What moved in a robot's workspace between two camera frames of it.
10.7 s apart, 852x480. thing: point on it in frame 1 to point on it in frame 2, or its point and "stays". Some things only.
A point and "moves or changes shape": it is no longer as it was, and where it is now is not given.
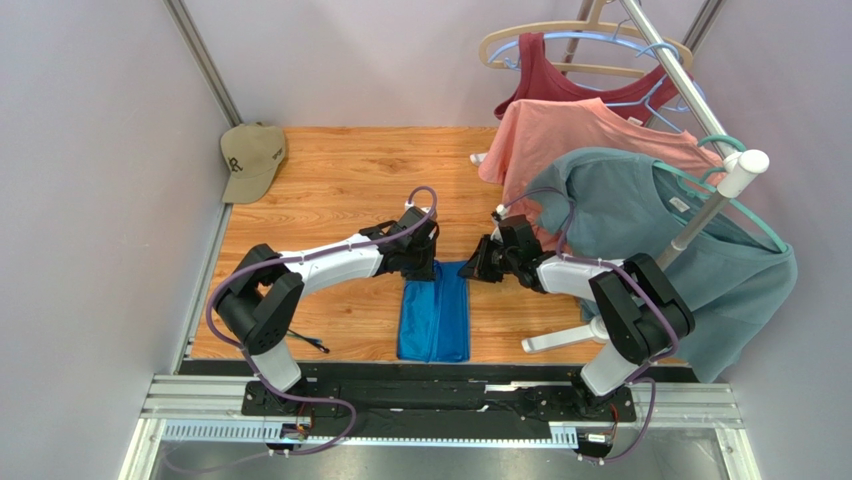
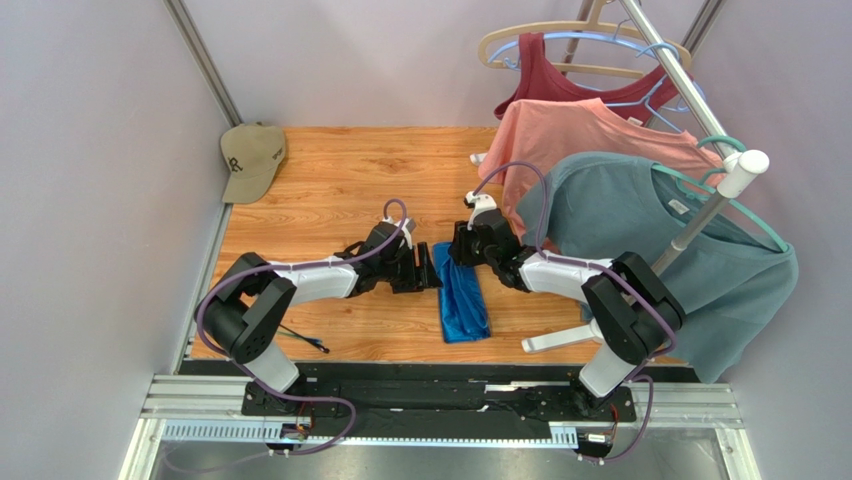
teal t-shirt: (731, 271) stays
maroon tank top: (536, 79) stays
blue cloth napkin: (433, 317) moves or changes shape
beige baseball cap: (251, 153) stays
